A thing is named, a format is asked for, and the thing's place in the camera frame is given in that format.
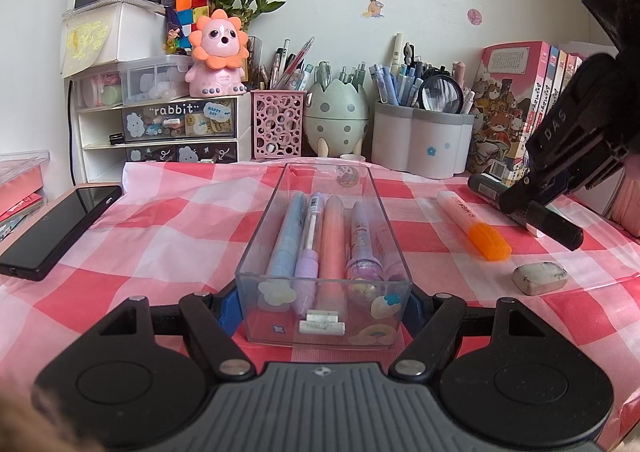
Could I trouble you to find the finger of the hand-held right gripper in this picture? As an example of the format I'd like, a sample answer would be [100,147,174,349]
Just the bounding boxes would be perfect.
[500,174,577,218]

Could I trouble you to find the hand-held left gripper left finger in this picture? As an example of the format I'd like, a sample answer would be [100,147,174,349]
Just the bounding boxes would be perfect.
[97,284,257,380]

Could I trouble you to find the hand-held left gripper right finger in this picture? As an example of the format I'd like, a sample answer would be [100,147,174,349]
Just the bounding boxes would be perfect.
[389,284,546,380]

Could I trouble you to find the black marker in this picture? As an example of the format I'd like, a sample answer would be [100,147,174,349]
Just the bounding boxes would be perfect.
[467,173,585,252]

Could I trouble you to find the clear plastic drawer tray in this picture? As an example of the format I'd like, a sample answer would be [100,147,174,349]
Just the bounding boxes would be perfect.
[234,162,415,352]

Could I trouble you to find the orange highlighter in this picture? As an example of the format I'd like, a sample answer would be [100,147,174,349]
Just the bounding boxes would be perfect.
[436,191,513,262]

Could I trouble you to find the white purple glitter pen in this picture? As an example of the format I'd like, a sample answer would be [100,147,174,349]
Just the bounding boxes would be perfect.
[345,201,387,304]

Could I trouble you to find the purple mechanical pencil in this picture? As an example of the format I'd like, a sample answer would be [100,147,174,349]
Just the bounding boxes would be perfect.
[294,192,326,319]

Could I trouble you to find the light blue highlighter pen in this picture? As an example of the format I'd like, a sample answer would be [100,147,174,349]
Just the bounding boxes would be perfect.
[265,191,308,279]

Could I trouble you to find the peach highlighter pen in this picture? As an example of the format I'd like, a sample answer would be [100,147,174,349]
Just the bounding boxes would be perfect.
[317,195,349,319]

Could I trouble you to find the person's left forearm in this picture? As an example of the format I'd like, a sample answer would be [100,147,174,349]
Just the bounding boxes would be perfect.
[0,382,96,452]

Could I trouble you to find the cartoon cover comic book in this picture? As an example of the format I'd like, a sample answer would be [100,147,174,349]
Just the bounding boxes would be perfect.
[470,41,551,183]

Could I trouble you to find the white eraser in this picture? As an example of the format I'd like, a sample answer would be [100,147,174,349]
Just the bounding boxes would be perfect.
[512,262,569,295]

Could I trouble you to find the pink bag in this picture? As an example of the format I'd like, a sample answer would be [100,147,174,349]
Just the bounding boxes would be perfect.
[612,172,640,238]

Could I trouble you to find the pink checkered tablecloth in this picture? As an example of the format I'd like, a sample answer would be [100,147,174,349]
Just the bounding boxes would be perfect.
[0,159,640,433]

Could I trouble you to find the white flower-shaped pen holder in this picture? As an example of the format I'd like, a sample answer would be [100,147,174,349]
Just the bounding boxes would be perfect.
[371,101,475,179]

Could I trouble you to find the black magnifying glass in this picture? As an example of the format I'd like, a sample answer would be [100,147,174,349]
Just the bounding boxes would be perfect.
[417,74,465,114]

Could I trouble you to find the pens in flower-shaped holder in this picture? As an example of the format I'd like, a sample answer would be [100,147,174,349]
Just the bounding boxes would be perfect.
[369,32,476,115]

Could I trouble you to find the white drawer organizer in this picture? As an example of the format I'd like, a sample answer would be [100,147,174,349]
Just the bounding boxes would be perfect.
[72,94,253,185]

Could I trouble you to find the black smartphone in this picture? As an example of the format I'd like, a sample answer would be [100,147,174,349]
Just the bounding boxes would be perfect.
[0,184,123,282]

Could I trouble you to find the pink perforated pen holder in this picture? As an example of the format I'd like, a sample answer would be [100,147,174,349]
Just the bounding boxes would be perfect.
[250,88,307,160]

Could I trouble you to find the green egg-shaped pen holder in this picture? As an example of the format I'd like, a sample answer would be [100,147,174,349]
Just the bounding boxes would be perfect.
[303,80,372,160]

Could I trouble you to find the colourful booklet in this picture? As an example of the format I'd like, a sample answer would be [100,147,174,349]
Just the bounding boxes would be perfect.
[0,204,46,245]

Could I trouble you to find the pens in egg holder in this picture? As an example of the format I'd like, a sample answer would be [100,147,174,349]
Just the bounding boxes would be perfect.
[307,61,371,94]

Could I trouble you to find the clear lidded storage box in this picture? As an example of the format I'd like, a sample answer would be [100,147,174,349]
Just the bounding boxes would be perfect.
[121,54,196,105]

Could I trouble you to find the pink box with clear lid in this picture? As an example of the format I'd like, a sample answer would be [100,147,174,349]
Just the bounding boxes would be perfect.
[0,149,51,223]

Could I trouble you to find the pens in pink holder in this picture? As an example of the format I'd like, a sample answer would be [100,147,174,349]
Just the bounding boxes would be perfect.
[260,36,317,93]

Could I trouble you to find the clear box with pink items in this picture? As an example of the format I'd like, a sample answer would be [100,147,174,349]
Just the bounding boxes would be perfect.
[71,72,126,112]

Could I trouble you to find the clear glass vase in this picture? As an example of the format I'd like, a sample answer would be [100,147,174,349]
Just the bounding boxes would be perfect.
[246,35,264,83]

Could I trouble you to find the pink lion toy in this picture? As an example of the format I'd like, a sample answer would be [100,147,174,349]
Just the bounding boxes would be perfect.
[184,9,251,98]

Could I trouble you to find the small colourful toy figure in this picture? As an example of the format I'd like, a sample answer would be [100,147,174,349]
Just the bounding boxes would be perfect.
[164,9,193,55]

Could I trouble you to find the white storage box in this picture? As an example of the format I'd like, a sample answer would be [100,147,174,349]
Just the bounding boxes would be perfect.
[112,2,168,64]

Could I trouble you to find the clear bag with yellow print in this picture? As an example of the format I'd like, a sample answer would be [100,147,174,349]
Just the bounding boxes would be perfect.
[60,12,118,79]

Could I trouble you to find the colourful puzzle cube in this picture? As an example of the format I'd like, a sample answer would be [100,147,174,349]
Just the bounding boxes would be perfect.
[174,0,211,28]

